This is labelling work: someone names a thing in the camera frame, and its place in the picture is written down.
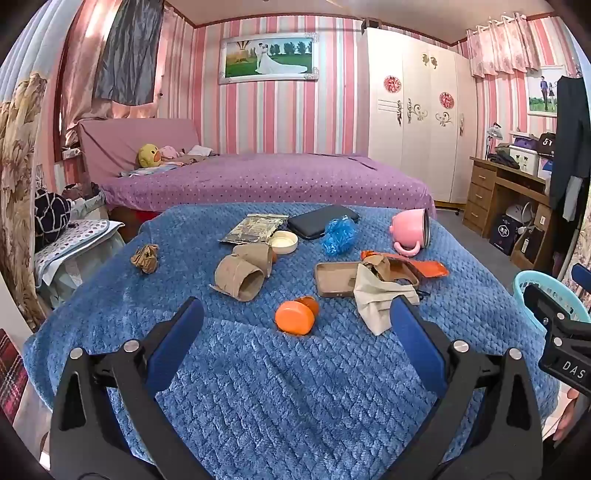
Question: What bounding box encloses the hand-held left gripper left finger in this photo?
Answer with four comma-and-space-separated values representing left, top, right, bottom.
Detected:
48, 296, 206, 480

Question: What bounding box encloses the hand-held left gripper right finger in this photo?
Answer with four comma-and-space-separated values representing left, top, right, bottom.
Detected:
389, 295, 543, 480

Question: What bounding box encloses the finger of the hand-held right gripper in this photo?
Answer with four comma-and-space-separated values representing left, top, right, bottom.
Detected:
523, 283, 574, 337
571, 263, 591, 301

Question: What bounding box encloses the light blue plastic basket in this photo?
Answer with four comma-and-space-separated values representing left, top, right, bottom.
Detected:
512, 270, 591, 324

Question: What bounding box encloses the beige cloth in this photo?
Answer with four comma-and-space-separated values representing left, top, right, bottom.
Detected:
353, 263, 421, 337

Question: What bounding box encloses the orange snack wrapper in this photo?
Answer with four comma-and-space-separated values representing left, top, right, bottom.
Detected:
361, 250, 450, 279

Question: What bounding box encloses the cardboard tube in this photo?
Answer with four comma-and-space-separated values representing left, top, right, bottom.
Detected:
210, 254, 266, 303

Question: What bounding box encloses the beige snack packet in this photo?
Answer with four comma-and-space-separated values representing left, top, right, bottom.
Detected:
218, 213, 289, 244

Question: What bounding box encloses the cream round lid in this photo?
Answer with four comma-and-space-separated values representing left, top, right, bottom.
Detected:
268, 231, 299, 254

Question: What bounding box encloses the person's right hand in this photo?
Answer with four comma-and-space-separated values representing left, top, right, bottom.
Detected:
551, 388, 585, 445

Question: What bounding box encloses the dark printed box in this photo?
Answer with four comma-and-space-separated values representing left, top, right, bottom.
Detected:
489, 212, 525, 257

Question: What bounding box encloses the brown paper scrap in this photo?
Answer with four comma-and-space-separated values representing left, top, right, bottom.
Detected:
362, 255, 393, 281

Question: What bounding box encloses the crumpled brown paper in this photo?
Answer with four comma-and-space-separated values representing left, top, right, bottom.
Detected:
130, 244, 160, 274

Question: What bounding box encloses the white fan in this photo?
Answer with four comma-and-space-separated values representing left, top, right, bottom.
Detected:
505, 202, 536, 232

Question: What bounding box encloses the brown phone case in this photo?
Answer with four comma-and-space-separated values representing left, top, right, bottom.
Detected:
315, 261, 421, 298

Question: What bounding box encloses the blue quilted blanket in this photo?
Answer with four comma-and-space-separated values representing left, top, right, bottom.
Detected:
23, 203, 559, 472

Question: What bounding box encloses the pink mug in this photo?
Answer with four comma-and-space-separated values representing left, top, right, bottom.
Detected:
390, 209, 431, 257

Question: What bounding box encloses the torn cardboard piece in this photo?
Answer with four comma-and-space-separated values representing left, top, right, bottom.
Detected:
232, 243, 274, 278

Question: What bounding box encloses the mint green cloth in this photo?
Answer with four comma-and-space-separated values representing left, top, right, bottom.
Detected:
37, 231, 125, 308

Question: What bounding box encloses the crumpled blue plastic bag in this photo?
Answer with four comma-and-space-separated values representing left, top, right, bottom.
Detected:
322, 216, 358, 258

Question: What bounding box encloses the wooden desk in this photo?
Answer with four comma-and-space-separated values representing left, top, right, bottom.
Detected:
462, 156, 555, 273

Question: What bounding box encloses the white storage box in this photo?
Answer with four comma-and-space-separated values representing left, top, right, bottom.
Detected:
508, 144, 541, 176

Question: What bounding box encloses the dark hanging jacket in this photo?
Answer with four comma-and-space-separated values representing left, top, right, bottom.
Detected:
549, 74, 591, 222

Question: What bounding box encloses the polka dot cushion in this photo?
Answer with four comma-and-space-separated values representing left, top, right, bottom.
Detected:
34, 218, 125, 287

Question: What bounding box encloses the black phone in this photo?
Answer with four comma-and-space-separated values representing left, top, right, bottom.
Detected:
287, 204, 361, 241

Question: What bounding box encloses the red plaid cloth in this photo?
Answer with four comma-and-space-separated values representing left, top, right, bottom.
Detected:
0, 329, 31, 425

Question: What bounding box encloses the desk lamp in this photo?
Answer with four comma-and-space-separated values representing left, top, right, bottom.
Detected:
485, 122, 504, 160

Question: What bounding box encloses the navy patterned pillow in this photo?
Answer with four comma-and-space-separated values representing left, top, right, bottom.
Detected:
34, 188, 72, 252

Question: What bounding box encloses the yellow duck plush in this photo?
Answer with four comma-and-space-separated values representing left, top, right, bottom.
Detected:
137, 143, 162, 169

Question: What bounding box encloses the purple dotted bed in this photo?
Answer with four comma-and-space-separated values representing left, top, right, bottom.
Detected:
99, 152, 437, 227

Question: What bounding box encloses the white wardrobe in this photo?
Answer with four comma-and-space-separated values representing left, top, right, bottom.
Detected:
367, 28, 478, 206

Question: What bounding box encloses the pink padded headboard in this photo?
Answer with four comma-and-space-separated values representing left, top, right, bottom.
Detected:
76, 117, 201, 185

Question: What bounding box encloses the pink floral valance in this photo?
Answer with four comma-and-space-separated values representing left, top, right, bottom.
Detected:
466, 11, 541, 79

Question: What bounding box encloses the pink satin curtain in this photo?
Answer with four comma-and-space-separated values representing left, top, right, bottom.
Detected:
60, 0, 167, 148

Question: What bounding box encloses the grey hanging cloth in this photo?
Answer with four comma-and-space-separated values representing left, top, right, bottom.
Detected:
92, 0, 164, 106

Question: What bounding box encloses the framed wedding photo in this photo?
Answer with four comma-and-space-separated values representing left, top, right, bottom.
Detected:
218, 32, 320, 85

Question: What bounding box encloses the wall photo of couple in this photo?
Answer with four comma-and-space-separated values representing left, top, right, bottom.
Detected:
526, 67, 566, 118

